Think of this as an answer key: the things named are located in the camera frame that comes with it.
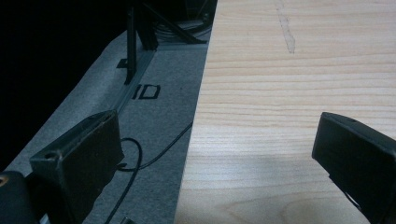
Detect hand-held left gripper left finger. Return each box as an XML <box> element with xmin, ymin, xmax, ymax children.
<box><xmin>29</xmin><ymin>109</ymin><xmax>125</xmax><ymax>224</ymax></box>

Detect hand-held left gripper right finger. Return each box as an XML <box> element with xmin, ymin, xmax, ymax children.
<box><xmin>311</xmin><ymin>111</ymin><xmax>396</xmax><ymax>224</ymax></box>

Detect black metal stand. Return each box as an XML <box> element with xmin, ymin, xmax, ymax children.
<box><xmin>116</xmin><ymin>0</ymin><xmax>208</xmax><ymax>86</ymax></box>

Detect thin black cable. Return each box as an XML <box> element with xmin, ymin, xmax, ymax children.
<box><xmin>104</xmin><ymin>121</ymin><xmax>194</xmax><ymax>224</ymax></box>

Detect coiled grey cables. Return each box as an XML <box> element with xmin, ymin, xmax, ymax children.
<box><xmin>155</xmin><ymin>19</ymin><xmax>213</xmax><ymax>41</ymax></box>

